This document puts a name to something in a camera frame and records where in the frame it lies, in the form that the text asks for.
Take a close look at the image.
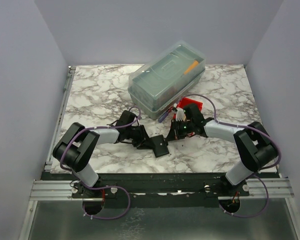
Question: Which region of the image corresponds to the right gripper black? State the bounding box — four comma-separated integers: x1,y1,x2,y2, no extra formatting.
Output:
166,118,195,142

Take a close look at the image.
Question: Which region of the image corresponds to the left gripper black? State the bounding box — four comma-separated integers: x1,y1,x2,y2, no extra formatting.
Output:
126,125,155,150

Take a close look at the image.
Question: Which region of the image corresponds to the black card holder wallet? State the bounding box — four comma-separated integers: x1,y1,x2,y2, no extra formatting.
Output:
150,134,170,158

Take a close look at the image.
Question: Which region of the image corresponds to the red plastic bin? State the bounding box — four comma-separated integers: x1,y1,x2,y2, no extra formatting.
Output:
177,97,203,111

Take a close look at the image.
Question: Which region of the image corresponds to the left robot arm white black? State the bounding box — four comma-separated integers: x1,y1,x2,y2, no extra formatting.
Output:
52,110,158,198

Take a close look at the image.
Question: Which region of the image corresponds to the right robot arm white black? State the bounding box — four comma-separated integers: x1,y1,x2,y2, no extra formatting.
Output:
165,103,278,196

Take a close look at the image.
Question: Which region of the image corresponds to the blue red screwdriver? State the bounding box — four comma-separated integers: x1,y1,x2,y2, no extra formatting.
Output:
158,106,174,123

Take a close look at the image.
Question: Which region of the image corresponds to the clear plastic storage box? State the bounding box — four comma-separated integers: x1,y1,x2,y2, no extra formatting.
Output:
127,41,206,120

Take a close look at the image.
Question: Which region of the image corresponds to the orange tool inside box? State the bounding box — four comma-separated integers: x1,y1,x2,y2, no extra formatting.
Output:
183,60,199,75

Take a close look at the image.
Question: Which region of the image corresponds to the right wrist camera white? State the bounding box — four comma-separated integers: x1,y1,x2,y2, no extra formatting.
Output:
173,104,186,122

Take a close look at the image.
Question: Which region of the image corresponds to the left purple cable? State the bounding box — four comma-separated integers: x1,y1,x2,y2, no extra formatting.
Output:
59,106,142,187

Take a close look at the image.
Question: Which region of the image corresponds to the purple cable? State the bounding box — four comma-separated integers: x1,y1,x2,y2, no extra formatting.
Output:
182,94,283,173
59,106,142,187

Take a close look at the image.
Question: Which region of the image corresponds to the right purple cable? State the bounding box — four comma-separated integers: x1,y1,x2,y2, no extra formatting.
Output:
182,94,283,173

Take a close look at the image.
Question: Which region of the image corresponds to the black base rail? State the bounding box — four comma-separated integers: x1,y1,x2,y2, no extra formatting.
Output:
72,173,249,209

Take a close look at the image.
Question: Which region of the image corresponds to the aluminium frame rail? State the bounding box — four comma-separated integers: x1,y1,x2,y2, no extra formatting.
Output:
29,180,72,201

